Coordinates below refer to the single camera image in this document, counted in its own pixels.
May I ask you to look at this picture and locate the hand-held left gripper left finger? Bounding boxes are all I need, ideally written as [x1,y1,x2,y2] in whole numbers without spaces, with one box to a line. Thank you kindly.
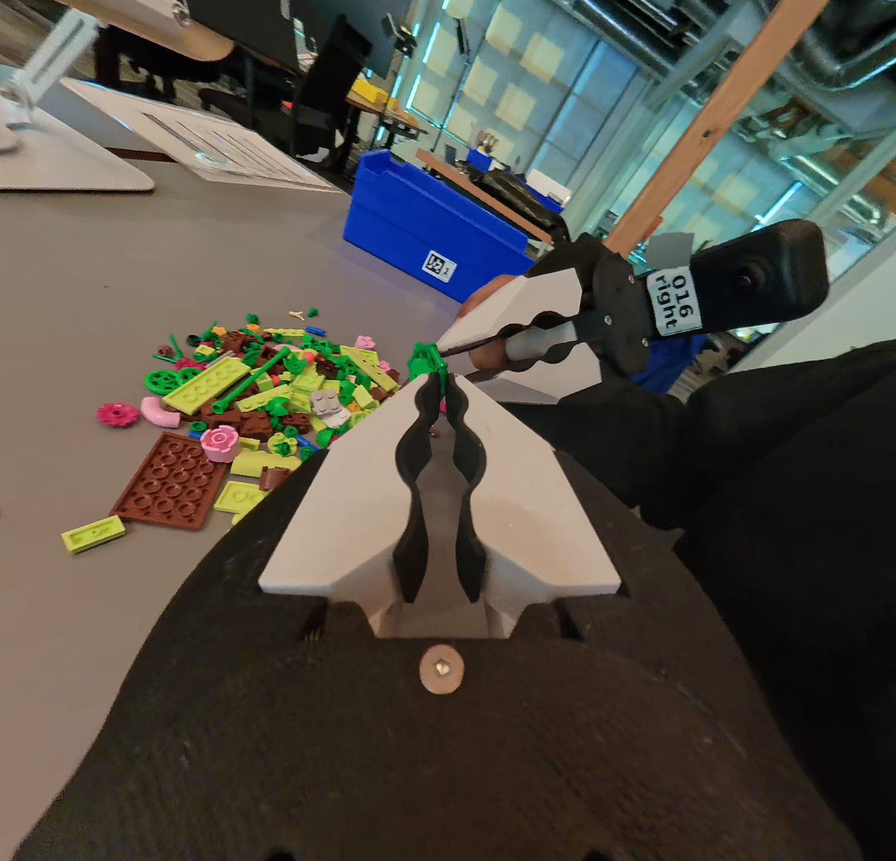
[259,373,438,639]

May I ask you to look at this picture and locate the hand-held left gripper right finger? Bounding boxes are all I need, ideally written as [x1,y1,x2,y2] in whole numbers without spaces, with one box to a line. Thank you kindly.
[442,373,623,639]

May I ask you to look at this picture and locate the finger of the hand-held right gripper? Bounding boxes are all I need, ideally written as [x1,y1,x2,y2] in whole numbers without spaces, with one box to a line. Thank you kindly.
[462,340,613,403]
[434,235,599,353]

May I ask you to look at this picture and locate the green spoked wheel piece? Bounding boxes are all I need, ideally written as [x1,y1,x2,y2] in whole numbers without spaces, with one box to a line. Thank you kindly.
[408,341,450,389]

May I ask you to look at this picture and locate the person's right forearm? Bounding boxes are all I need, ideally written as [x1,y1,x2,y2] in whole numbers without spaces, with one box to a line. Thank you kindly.
[500,340,896,529]

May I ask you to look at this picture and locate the person's right hand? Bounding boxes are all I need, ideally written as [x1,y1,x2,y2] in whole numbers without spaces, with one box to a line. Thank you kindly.
[458,275,515,375]

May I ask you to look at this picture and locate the black bag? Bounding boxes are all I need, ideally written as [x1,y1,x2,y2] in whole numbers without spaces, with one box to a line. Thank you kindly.
[476,168,571,239]

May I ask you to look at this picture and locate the wooden table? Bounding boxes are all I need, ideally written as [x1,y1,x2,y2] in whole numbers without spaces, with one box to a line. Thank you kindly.
[415,149,554,243]

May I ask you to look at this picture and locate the blue storage bin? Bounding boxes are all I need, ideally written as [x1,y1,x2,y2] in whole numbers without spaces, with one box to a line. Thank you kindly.
[343,149,554,304]

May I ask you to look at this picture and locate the large brown studded plate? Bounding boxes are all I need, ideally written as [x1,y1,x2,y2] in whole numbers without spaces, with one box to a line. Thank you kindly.
[111,432,228,530]

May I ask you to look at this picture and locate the wooden beam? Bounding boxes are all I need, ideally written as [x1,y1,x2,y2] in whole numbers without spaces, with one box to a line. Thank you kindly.
[605,0,858,257]

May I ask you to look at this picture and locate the pile of colourful toy bricks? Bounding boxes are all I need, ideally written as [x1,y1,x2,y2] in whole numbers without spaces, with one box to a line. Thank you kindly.
[143,306,449,519]

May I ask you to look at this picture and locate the silver ventilation pipes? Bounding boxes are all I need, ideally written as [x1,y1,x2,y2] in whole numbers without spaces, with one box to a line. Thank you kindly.
[504,0,896,197]

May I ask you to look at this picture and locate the small lime studded plate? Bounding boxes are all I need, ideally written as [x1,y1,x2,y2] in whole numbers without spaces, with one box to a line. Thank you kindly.
[62,516,127,554]

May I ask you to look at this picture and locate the black office chair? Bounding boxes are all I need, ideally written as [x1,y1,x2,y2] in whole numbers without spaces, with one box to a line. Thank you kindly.
[294,14,375,159]

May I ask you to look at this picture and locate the document in clear sleeve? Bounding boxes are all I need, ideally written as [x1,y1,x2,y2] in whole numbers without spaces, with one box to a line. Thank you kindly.
[59,77,337,192]

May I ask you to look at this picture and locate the white monitor stand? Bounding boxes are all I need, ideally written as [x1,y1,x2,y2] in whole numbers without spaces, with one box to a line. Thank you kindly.
[0,0,235,194]

